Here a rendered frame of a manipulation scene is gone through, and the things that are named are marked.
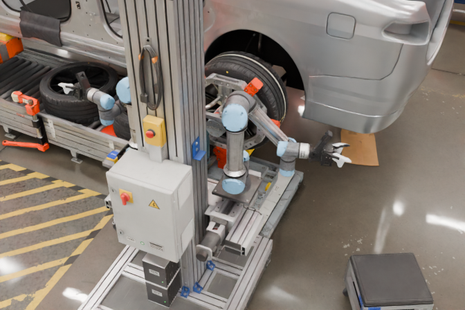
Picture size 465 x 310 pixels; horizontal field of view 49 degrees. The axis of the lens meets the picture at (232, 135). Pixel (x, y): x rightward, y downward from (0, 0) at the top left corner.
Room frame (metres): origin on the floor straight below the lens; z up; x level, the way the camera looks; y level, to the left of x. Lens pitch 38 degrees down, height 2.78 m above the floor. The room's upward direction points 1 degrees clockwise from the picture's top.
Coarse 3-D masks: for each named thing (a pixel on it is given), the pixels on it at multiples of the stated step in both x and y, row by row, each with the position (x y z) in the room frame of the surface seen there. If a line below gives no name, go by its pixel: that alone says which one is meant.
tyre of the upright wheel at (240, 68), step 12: (216, 60) 2.92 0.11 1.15; (228, 60) 2.87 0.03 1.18; (240, 60) 2.87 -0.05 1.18; (252, 60) 2.88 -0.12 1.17; (216, 72) 2.82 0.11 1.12; (228, 72) 2.78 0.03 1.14; (240, 72) 2.75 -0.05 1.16; (252, 72) 2.76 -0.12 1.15; (264, 72) 2.81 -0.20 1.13; (276, 72) 2.88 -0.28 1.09; (264, 84) 2.71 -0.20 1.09; (276, 84) 2.80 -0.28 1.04; (264, 96) 2.68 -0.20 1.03; (276, 96) 2.72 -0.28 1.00; (276, 108) 2.67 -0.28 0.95
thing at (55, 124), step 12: (0, 108) 3.54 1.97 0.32; (12, 108) 3.47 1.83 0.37; (24, 108) 3.44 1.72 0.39; (24, 120) 3.43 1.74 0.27; (48, 120) 3.30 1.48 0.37; (60, 120) 3.27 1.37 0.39; (60, 132) 3.26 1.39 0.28; (72, 132) 3.20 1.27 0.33; (84, 132) 3.15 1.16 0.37; (96, 132) 3.12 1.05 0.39; (96, 144) 3.10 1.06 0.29; (108, 144) 3.05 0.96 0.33; (120, 144) 3.00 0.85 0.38
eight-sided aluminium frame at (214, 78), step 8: (208, 80) 2.75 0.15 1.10; (216, 80) 2.73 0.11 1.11; (224, 80) 2.72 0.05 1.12; (232, 80) 2.73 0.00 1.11; (240, 80) 2.71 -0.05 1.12; (232, 88) 2.68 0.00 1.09; (240, 88) 2.65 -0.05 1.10; (256, 96) 2.67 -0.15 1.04; (264, 112) 2.61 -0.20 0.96; (256, 136) 2.61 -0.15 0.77; (264, 136) 2.63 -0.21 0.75; (216, 144) 2.74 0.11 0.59; (224, 144) 2.71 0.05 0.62; (248, 144) 2.63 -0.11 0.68; (256, 144) 2.60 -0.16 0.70
